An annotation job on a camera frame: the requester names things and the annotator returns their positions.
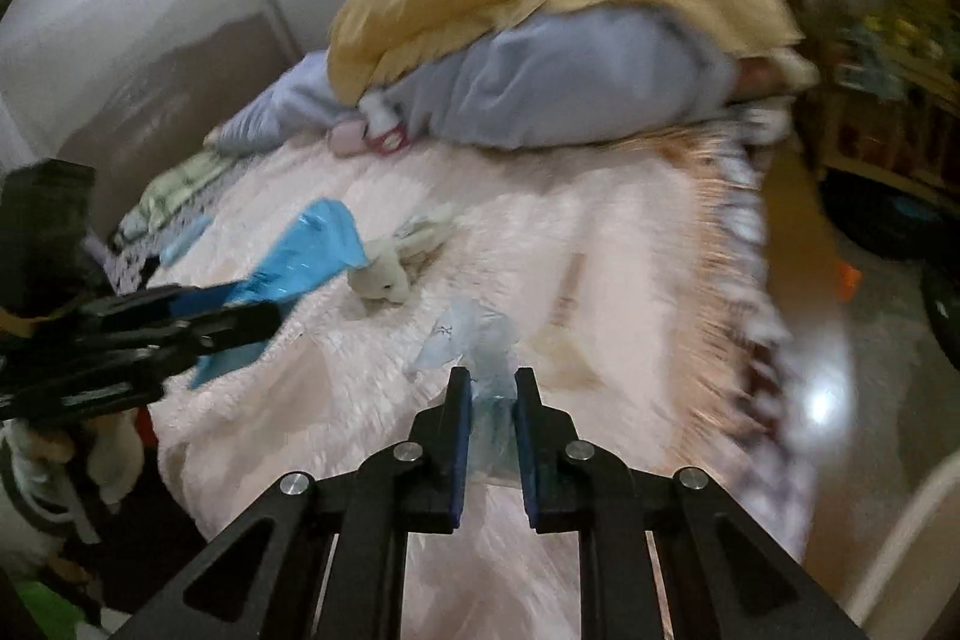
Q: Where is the green plaid cloth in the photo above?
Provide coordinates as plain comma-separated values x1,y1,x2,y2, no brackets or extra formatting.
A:
116,149,233,240

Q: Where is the wooden shelf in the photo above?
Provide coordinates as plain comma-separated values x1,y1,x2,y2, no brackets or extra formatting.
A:
757,0,960,195

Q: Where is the pink fluffy blanket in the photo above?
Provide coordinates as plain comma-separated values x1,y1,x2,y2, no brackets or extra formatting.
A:
146,122,758,640

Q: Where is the clear plastic bag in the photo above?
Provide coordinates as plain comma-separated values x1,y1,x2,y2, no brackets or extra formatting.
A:
405,299,526,487

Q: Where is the plaid bed sheet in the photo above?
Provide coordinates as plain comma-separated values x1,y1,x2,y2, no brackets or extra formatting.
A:
697,100,818,536

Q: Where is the blue plastic bag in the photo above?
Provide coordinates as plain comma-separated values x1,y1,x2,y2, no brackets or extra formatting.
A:
187,197,365,390

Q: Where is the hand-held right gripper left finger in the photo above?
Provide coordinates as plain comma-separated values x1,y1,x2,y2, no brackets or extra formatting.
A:
112,366,473,640

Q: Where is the black tire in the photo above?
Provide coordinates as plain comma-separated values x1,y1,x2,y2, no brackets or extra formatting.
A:
919,265,960,371

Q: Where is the red and white small item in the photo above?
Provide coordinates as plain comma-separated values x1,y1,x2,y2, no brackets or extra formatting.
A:
364,122,412,155

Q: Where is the beige plastic bin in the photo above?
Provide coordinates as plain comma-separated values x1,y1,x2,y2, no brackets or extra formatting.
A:
844,456,960,622

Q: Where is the person's left hand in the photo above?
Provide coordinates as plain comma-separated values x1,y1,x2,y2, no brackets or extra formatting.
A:
26,430,80,468

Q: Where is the grey pillow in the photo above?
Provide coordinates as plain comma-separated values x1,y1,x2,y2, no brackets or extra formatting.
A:
206,2,740,154

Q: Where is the wooden bed frame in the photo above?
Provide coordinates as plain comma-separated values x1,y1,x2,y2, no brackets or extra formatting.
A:
765,145,856,461

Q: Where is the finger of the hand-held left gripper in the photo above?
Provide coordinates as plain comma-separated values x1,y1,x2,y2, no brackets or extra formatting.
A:
0,302,286,425
75,282,250,331

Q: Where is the small cream stuffed toy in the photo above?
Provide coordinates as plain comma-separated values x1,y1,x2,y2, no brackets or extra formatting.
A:
346,235,413,304

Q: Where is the pink small item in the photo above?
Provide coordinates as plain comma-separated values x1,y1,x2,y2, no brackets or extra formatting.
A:
328,115,368,155

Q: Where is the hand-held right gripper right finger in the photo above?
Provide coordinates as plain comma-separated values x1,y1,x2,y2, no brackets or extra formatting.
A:
514,366,871,640

